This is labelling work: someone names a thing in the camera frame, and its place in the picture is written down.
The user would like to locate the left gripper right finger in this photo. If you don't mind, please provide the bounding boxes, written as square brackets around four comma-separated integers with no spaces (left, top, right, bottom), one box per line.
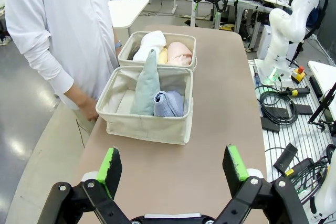
[215,144,317,224]

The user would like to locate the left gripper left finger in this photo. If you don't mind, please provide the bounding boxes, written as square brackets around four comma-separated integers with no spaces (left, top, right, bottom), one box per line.
[38,147,131,224]

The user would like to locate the pink towel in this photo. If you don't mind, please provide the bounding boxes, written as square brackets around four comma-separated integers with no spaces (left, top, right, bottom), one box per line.
[166,41,194,67]

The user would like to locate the white towel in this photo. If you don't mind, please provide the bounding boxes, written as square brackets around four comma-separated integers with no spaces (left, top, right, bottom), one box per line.
[132,30,167,62]

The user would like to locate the yellow towel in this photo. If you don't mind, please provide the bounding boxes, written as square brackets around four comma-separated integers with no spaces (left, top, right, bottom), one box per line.
[157,47,169,65]

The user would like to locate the light blue cone-folded towel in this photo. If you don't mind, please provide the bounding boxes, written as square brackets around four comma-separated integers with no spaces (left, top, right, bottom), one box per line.
[153,90,185,118]

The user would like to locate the teal cone-folded towel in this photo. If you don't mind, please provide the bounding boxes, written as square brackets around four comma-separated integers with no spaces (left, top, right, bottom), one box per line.
[130,48,162,116]

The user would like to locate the person's right hand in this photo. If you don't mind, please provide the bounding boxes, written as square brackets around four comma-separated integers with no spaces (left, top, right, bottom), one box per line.
[78,93,100,123]

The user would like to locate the black wedge block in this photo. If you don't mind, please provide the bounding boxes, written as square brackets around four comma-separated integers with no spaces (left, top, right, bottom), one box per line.
[274,142,299,173]

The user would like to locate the beige fabric storage bin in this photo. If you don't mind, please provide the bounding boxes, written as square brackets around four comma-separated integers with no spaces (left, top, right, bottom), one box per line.
[117,30,198,72]
[96,66,194,146]

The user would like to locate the white cabinet box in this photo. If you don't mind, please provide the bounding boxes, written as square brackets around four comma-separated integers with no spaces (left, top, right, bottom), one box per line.
[258,24,274,61]

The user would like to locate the flat black plate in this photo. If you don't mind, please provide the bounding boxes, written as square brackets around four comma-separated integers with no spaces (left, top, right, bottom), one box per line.
[260,116,281,133]

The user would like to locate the black power adapter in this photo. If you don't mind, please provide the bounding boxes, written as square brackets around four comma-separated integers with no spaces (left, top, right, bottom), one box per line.
[284,157,315,180]

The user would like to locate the white side table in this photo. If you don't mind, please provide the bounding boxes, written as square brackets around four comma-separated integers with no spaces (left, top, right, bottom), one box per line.
[107,0,150,37]

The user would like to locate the yellow emergency stop button box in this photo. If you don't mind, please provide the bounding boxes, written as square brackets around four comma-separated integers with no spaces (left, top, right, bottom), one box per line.
[291,66,307,83]

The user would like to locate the person in white hoodie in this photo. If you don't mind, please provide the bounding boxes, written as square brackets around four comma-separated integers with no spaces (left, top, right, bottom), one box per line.
[4,0,121,136]

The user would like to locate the tangled black and green cables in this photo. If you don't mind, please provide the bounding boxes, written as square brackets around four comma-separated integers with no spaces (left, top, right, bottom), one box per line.
[290,159,330,205]

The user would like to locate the coiled black cable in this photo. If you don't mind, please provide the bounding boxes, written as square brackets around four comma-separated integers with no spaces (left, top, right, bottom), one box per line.
[258,87,299,125]

